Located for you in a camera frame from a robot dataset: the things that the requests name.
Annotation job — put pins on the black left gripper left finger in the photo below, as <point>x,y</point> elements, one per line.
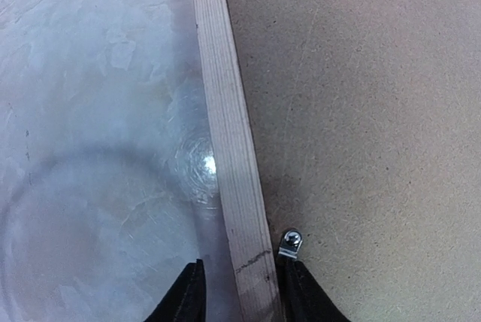
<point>186,299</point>

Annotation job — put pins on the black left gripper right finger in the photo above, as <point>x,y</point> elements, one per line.
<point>302,296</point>

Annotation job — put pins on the red wooden picture frame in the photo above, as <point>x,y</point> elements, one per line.
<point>233,141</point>

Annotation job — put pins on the brown cardboard backing board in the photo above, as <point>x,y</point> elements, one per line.
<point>368,141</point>

